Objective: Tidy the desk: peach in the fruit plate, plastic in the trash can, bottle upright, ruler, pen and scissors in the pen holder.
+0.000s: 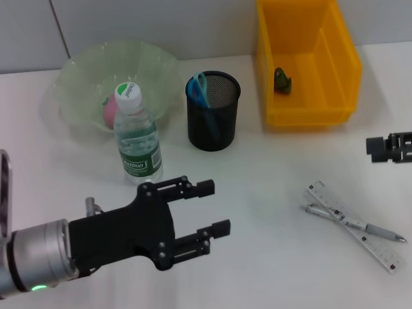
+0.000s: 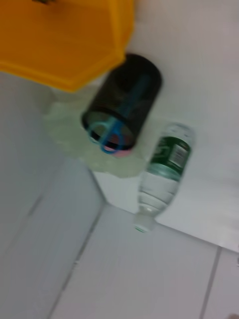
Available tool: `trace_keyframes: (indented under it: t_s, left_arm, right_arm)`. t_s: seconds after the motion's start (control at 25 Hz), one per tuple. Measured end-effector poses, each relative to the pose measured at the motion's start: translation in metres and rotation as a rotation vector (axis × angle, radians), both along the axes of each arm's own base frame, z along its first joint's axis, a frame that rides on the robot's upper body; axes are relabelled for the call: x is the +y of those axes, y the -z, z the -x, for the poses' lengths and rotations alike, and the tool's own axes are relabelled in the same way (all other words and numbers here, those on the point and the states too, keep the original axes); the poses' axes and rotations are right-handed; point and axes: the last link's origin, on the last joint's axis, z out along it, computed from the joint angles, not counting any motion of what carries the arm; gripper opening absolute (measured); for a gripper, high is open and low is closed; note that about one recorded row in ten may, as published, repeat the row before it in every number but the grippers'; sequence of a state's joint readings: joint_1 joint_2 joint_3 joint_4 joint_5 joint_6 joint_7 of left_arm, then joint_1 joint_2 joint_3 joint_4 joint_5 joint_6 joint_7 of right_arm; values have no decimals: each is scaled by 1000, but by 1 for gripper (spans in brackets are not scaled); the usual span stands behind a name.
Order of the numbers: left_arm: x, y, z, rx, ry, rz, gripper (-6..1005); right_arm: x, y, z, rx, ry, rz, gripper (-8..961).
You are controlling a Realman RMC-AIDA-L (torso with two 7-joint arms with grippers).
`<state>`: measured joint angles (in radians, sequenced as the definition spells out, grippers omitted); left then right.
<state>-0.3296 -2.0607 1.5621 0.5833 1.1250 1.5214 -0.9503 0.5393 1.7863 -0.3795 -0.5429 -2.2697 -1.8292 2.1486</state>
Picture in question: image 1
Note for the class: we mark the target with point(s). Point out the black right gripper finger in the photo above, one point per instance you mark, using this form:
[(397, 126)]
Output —
[(381, 157), (375, 145)]

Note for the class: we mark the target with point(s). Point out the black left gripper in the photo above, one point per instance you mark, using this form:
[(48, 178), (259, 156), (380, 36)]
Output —
[(122, 231)]

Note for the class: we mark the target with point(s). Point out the white grey ballpoint pen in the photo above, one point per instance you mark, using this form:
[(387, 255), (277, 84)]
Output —
[(380, 230)]

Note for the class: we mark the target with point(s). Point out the clear green-label water bottle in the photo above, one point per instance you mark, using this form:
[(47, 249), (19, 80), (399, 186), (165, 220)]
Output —
[(138, 154)]

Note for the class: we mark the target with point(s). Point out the clear plastic ruler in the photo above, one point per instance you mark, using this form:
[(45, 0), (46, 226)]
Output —
[(376, 248)]

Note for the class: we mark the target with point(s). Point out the small green toy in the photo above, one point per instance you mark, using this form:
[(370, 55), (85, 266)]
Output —
[(283, 82)]

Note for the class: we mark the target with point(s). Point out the blue teal capped scissors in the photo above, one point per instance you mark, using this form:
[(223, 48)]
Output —
[(195, 90)]

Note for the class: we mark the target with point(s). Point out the pink peach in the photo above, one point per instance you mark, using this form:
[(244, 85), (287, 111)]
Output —
[(109, 111)]

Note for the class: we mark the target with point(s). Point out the black mesh trash can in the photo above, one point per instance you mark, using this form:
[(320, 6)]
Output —
[(227, 128)]

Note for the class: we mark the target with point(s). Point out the pale green wavy fruit plate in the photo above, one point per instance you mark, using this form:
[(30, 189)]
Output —
[(96, 61)]

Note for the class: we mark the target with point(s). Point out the yellow plastic storage bin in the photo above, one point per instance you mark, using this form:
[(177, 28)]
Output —
[(289, 112)]

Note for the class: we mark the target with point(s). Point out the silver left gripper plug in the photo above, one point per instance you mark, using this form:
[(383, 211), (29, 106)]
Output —
[(90, 206)]

